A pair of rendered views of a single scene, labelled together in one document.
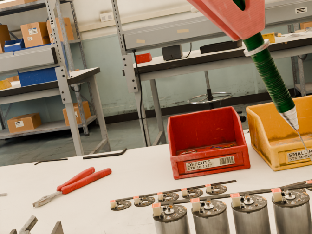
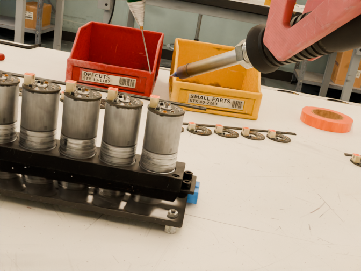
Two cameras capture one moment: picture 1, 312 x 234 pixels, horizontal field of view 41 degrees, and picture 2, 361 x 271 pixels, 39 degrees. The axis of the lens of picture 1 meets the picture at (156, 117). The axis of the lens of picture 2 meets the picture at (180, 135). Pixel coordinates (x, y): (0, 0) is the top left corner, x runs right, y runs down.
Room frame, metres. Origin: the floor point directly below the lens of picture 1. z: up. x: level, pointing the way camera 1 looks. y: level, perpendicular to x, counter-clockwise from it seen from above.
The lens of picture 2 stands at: (-0.06, -0.08, 0.91)
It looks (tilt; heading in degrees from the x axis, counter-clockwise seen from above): 19 degrees down; 353
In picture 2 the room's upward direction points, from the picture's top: 10 degrees clockwise
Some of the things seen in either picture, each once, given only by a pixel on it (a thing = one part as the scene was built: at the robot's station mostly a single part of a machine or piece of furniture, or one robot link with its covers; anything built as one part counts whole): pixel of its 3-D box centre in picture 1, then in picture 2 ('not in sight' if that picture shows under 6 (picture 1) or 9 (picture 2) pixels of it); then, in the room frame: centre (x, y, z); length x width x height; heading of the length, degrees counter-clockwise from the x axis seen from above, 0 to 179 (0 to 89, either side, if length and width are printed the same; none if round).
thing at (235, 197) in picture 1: (237, 199); (72, 86); (0.27, -0.04, 0.82); 0.01 x 0.01 x 0.01; 82
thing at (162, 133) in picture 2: not in sight; (160, 143); (0.26, -0.11, 0.79); 0.02 x 0.02 x 0.05
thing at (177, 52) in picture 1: (172, 51); not in sight; (2.69, -0.18, 0.80); 0.15 x 0.12 x 0.10; 171
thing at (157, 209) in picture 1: (158, 209); not in sight; (0.28, 0.01, 0.82); 0.01 x 0.01 x 0.01; 82
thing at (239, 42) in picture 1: (221, 46); not in sight; (2.71, -0.50, 0.77); 0.24 x 0.16 x 0.04; 65
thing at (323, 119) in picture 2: not in sight; (326, 119); (0.50, -0.31, 0.76); 0.06 x 0.06 x 0.01
